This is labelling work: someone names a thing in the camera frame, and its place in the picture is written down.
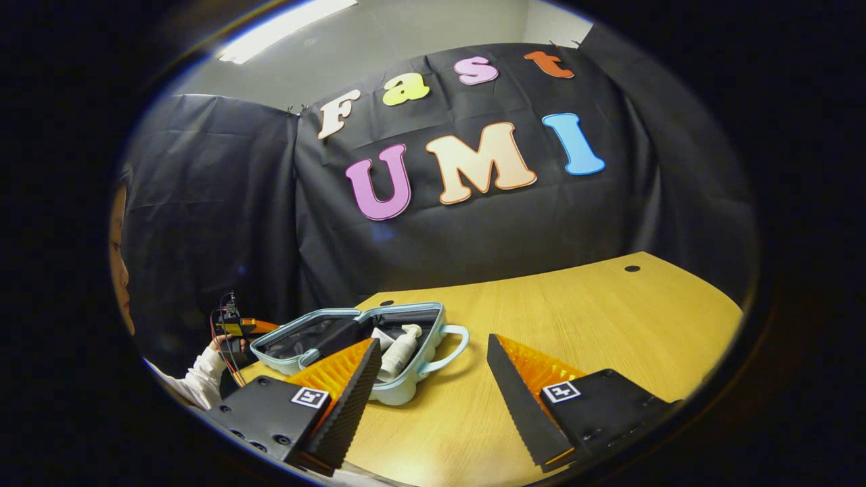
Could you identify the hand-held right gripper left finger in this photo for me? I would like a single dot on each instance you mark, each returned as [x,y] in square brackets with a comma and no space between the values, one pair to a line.
[352,406]

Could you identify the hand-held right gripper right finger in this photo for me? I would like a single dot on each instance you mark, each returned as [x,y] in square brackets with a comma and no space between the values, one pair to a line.
[517,406]

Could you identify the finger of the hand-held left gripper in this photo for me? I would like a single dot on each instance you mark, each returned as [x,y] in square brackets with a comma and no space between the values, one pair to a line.
[260,327]

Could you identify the light blue suitcase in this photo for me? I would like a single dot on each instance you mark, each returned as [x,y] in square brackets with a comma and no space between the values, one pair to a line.
[413,392]

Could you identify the white pump bottle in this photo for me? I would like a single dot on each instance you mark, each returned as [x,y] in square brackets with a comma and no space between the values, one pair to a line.
[399,355]

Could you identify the white squeeze tube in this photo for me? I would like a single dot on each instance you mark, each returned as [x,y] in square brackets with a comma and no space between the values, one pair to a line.
[382,337]

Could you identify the person's head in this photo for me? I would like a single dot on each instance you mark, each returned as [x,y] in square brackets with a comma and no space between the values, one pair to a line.
[120,264]

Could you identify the ceiling light panel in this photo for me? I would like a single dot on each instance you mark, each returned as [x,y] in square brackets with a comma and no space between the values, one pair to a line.
[284,30]

